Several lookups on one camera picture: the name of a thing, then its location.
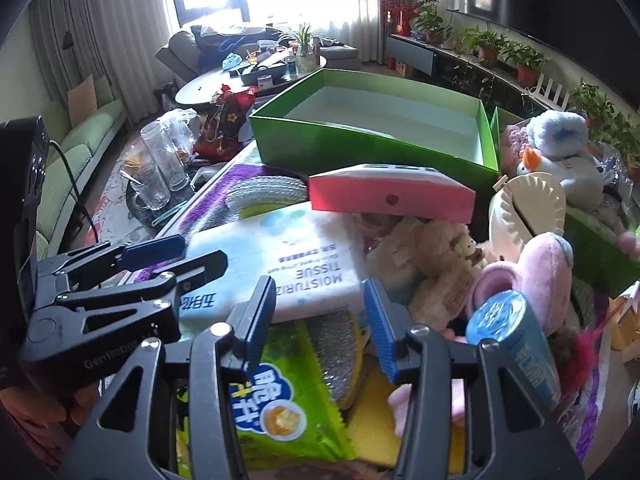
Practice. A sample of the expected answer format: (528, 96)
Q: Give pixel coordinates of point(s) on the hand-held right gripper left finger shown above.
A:
(261, 332)

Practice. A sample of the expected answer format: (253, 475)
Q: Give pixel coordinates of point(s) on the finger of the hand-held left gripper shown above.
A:
(152, 252)
(200, 269)

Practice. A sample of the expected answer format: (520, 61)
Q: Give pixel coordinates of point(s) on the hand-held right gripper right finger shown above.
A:
(381, 330)

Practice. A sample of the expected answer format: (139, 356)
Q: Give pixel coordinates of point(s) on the green snack packet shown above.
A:
(295, 375)

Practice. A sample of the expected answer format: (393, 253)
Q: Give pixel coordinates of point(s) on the white tissue pack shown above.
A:
(280, 255)

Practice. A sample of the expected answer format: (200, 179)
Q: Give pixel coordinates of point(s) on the large green cardboard box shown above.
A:
(380, 145)

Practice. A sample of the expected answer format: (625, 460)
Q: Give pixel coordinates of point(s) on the person's left hand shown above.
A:
(82, 405)

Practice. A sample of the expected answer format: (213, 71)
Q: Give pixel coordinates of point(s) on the silver and yellow scouring pad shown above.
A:
(337, 355)

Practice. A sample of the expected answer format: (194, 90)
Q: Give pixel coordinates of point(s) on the green sofa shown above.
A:
(75, 155)

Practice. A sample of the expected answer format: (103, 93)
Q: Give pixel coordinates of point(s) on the pink plush with blue dress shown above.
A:
(400, 405)

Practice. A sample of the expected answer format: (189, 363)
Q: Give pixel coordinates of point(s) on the beige teddy bear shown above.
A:
(445, 270)

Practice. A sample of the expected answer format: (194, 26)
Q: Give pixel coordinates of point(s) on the glass cups on tray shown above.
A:
(167, 152)

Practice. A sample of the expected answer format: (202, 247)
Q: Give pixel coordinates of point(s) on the pink and white box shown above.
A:
(390, 197)

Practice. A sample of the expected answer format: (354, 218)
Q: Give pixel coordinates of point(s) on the blue cylindrical can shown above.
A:
(520, 345)

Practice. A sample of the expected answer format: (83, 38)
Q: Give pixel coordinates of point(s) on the red fabric bag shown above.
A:
(225, 120)

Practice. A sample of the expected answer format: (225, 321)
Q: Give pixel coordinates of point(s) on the black floor lamp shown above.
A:
(67, 42)

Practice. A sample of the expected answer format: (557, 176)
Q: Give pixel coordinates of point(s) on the pink plush toy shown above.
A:
(540, 270)

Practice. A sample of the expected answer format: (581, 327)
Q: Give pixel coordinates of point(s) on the dark oval coffee table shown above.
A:
(205, 90)

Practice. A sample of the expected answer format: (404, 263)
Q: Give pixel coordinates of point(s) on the beige curtain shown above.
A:
(110, 25)

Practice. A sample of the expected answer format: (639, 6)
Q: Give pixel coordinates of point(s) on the cream dumpling mold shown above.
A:
(530, 205)

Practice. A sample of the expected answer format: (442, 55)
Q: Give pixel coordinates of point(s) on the dark tray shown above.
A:
(260, 74)

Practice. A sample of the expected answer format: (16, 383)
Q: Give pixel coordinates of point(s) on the grey sofa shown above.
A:
(185, 50)

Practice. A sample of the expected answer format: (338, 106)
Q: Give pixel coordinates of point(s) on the pink knitted item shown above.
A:
(512, 147)

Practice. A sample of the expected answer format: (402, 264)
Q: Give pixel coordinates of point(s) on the green box lid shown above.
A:
(600, 255)

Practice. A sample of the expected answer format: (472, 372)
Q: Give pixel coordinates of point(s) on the potted spider plant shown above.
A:
(305, 52)

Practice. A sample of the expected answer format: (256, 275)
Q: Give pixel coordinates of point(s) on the yellow box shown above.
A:
(625, 325)

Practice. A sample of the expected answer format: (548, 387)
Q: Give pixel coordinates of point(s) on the white and blue plush duck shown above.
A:
(570, 160)

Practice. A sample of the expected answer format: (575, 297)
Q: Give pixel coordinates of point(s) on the pink plush ball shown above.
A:
(629, 245)

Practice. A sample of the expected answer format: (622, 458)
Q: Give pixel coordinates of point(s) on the grey television cabinet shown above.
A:
(415, 55)

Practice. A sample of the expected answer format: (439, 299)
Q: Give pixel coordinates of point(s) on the crinkled clear plastic bag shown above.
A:
(617, 180)

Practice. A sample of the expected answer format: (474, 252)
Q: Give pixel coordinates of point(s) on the white slatted rack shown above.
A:
(550, 92)

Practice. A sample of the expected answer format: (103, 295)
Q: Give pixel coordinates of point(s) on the potted green plant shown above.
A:
(487, 47)
(430, 22)
(592, 102)
(527, 67)

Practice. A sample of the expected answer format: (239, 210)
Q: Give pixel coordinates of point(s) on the red flower arrangement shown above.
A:
(400, 12)

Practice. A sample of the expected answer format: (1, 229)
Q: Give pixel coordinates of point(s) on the sheer white curtain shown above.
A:
(380, 5)

